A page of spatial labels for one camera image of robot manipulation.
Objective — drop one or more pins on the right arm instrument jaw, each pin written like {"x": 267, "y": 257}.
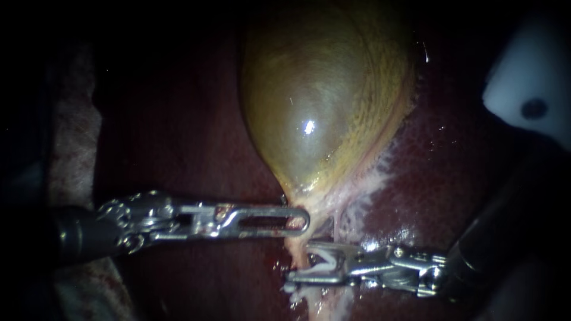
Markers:
{"x": 341, "y": 253}
{"x": 321, "y": 277}

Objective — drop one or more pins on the left arm instrument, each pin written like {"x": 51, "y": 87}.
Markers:
{"x": 147, "y": 218}

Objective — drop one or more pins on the left arm instrument jaw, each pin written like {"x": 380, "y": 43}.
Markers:
{"x": 267, "y": 213}

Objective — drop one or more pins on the right arm instrument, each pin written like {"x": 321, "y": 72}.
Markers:
{"x": 401, "y": 267}

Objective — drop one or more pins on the white clip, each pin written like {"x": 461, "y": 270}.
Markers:
{"x": 329, "y": 265}

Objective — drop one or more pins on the gallbladder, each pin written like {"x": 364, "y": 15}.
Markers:
{"x": 312, "y": 102}

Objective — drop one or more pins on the dark left arm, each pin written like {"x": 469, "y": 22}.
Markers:
{"x": 76, "y": 234}

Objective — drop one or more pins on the dark right arm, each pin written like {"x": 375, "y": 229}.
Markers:
{"x": 504, "y": 232}

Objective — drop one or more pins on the thin tube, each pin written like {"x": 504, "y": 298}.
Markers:
{"x": 335, "y": 227}
{"x": 298, "y": 252}

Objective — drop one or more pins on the pale fatty tissue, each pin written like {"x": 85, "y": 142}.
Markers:
{"x": 366, "y": 187}
{"x": 330, "y": 305}

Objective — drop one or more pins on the dark red liver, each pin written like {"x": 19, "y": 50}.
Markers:
{"x": 187, "y": 142}

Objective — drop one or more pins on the white cloth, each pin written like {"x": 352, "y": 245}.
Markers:
{"x": 76, "y": 133}

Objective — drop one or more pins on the white block with dark hole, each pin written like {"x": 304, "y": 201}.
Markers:
{"x": 526, "y": 76}

